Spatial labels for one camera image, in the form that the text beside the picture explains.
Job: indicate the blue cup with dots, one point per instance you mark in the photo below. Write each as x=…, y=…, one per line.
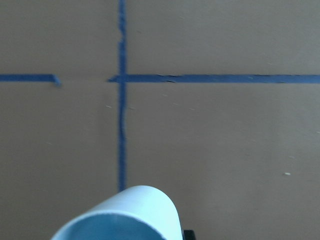
x=138, y=213

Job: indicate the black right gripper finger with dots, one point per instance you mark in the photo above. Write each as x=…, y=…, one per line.
x=189, y=234

